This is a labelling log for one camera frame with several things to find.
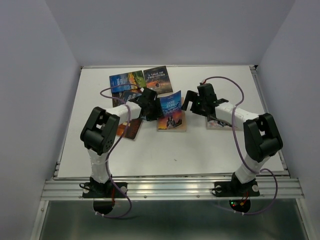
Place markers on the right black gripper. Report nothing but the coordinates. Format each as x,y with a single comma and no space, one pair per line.
190,96

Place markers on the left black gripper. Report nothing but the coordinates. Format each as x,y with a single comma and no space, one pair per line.
158,113

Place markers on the Three Days to See book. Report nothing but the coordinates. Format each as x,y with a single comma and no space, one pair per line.
126,96

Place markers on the Nineteen Eighty-Four blue book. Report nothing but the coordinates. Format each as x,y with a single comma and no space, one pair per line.
183,105

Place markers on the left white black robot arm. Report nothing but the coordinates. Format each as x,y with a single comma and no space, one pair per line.
99,138

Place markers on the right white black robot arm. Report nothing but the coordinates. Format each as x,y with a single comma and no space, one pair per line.
262,139

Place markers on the dark red orange book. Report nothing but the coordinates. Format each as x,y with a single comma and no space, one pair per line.
132,129

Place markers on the floral cover white book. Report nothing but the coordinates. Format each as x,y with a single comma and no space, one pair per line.
213,124

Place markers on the Tale of Two Cities book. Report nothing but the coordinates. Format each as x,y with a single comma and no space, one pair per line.
158,80

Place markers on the Animal Farm blue book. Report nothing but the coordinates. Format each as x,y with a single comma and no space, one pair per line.
127,81

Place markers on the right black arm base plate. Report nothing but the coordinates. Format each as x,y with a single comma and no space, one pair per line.
230,189

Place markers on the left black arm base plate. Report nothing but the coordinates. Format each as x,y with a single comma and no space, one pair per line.
103,191

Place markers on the aluminium front rail frame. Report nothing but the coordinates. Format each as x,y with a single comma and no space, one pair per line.
171,207

